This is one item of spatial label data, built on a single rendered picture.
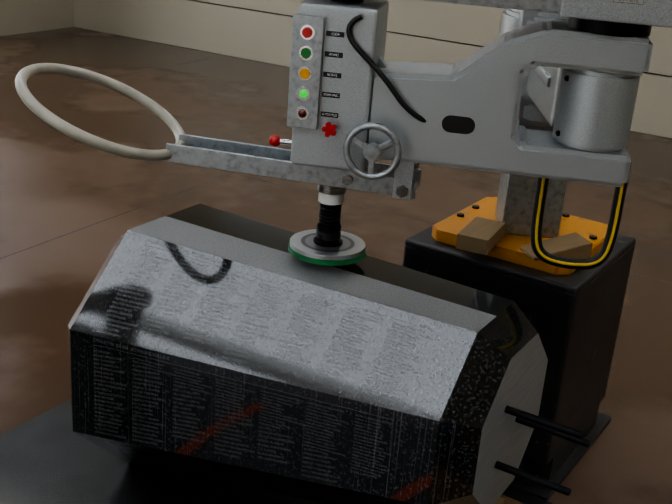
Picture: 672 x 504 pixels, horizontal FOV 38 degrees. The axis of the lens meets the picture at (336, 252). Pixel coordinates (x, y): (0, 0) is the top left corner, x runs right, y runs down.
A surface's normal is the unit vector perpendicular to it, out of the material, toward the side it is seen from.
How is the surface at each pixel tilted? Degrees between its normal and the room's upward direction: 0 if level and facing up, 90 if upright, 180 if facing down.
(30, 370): 0
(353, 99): 90
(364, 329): 45
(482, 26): 90
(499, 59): 90
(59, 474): 0
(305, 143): 90
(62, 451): 0
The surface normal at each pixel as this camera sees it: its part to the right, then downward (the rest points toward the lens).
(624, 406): 0.07, -0.93
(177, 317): -0.29, -0.46
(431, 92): -0.17, 0.35
